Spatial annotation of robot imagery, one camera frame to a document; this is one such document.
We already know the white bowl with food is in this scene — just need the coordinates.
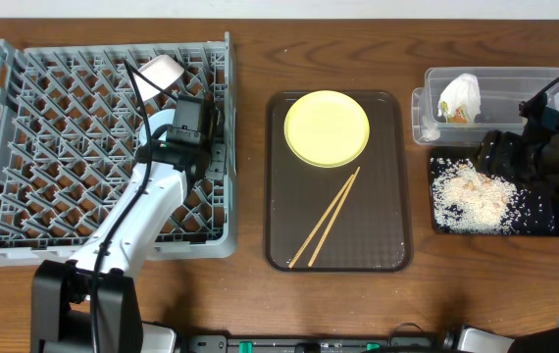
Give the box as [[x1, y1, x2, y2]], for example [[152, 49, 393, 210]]
[[133, 55, 184, 101]]

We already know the dark brown serving tray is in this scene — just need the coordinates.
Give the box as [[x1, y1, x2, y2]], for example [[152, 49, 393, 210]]
[[264, 91, 413, 273]]

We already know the spilled rice food waste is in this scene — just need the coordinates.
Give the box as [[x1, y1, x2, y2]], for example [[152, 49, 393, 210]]
[[431, 157, 555, 235]]

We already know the black waste tray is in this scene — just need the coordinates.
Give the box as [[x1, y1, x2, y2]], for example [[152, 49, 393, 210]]
[[428, 145, 559, 238]]

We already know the green snack wrapper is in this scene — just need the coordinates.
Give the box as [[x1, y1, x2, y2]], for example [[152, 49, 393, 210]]
[[446, 106, 470, 124]]

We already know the white napkin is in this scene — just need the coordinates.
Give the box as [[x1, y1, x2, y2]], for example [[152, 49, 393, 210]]
[[437, 74, 482, 124]]

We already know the clear plastic bin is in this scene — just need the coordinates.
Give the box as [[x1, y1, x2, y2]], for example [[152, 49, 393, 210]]
[[411, 67, 559, 147]]

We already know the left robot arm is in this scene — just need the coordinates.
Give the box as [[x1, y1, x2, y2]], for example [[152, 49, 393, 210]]
[[30, 96, 220, 352]]

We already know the wooden chopstick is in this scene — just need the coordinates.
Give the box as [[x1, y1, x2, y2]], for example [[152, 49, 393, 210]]
[[288, 174, 354, 269], [308, 167, 361, 267]]

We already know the grey dishwasher rack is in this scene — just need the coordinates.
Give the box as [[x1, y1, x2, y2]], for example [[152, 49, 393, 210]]
[[0, 38, 237, 267]]

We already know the light blue bowl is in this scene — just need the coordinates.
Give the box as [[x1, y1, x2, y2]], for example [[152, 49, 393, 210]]
[[137, 109, 176, 145]]

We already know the yellow round plate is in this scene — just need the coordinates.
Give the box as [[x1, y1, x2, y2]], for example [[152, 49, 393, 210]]
[[283, 90, 371, 168]]

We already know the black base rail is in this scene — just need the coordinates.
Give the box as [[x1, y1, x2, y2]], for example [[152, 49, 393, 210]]
[[175, 334, 454, 353]]

